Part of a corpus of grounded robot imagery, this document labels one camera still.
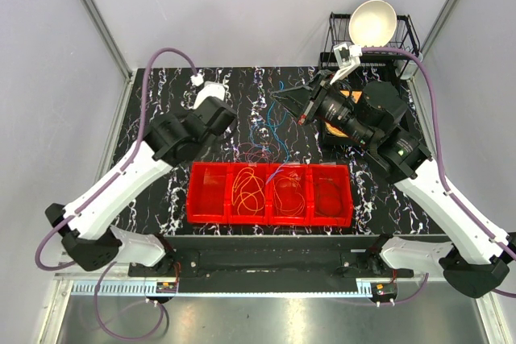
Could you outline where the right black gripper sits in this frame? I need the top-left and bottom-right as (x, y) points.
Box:
(270, 70), (374, 147)

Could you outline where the purple red wire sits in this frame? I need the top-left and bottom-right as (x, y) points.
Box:
(237, 140), (283, 168)

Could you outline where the yellow wire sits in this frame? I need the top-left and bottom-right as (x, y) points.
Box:
(230, 168), (267, 218)

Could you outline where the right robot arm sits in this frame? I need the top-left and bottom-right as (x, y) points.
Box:
(271, 71), (515, 298)

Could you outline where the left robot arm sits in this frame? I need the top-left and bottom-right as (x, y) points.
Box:
(45, 96), (237, 276)

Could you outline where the black tray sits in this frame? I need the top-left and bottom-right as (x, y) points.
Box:
(316, 61), (415, 148)

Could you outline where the orange woven mat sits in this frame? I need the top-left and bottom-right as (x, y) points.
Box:
(325, 90), (362, 139)

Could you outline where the red bin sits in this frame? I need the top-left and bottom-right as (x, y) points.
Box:
(228, 163), (268, 224)
(186, 161), (228, 224)
(310, 164), (354, 228)
(268, 164), (310, 226)

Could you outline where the white bowl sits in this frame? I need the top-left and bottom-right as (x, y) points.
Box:
(349, 0), (397, 47)

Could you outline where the white cup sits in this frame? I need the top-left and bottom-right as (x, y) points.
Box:
(396, 60), (419, 81)

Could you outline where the black dish rack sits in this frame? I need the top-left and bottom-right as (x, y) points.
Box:
(318, 13), (422, 75)

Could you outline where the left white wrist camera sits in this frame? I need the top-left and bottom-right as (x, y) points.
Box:
(190, 73), (226, 110)

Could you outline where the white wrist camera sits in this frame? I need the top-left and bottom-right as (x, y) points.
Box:
(330, 43), (362, 85)
(190, 73), (226, 110)

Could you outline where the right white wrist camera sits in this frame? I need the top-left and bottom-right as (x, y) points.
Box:
(330, 43), (362, 85)

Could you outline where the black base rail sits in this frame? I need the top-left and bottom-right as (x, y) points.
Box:
(128, 235), (414, 278)

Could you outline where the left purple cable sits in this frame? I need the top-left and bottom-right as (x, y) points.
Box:
(34, 48), (201, 271)

